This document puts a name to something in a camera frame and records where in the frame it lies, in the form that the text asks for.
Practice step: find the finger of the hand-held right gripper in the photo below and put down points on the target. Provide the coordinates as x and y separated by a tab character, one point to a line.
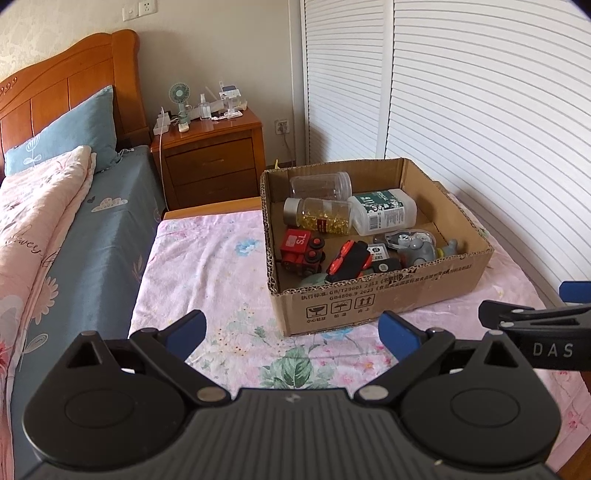
577	293
531	316

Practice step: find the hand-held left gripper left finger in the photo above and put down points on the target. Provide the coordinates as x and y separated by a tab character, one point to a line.
187	334

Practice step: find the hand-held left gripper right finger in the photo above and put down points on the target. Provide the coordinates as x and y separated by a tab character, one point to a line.
399	334

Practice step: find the brown cardboard box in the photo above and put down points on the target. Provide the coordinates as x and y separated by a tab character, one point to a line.
392	300

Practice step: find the grey elephant toy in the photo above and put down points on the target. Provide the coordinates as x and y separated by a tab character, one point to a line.
418	251

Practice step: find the clear pen refill case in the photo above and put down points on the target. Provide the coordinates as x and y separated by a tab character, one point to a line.
351	261

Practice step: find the clear plastic packaging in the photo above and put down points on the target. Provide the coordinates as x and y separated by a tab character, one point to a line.
400	237

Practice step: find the small grey animal figurine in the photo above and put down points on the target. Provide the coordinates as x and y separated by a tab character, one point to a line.
450	248

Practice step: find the black toy train car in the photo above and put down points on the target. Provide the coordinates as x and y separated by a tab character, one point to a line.
316	249

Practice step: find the white bottle with green label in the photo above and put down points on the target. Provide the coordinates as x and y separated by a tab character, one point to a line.
383	212

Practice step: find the red toy train engine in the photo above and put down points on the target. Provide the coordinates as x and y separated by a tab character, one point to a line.
295	251

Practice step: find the clear bottle of gold capsules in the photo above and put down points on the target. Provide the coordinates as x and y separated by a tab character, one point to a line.
323	214

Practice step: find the clear plastic jar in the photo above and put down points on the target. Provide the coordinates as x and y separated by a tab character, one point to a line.
323	184

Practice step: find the pink floral sheet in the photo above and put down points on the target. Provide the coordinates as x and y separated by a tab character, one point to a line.
207	258

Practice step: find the blue bed sheet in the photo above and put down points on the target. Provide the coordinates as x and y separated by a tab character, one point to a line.
101	258

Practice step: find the wooden nightstand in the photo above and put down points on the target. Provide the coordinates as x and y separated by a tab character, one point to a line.
212	161

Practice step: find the white louvered wardrobe door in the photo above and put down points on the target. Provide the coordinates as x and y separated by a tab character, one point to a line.
498	115
346	78

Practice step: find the pink floral quilt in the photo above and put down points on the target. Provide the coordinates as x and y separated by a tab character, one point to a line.
37	207

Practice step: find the white power strip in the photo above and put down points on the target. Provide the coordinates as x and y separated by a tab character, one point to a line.
164	121

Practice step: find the clear spray bottle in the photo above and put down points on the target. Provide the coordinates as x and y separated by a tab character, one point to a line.
205	108

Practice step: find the blue pillow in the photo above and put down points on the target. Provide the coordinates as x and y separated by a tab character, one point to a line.
69	134

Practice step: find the clear phone stand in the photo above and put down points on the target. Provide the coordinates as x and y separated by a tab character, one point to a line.
229	99

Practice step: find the small green desk fan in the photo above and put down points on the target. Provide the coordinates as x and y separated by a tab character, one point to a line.
179	92

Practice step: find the wooden bed headboard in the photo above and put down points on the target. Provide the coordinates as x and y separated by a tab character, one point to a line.
55	87

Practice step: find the white wall socket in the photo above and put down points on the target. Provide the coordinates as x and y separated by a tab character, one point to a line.
148	7
282	126

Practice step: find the white wall switch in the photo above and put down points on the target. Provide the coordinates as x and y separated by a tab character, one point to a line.
130	11

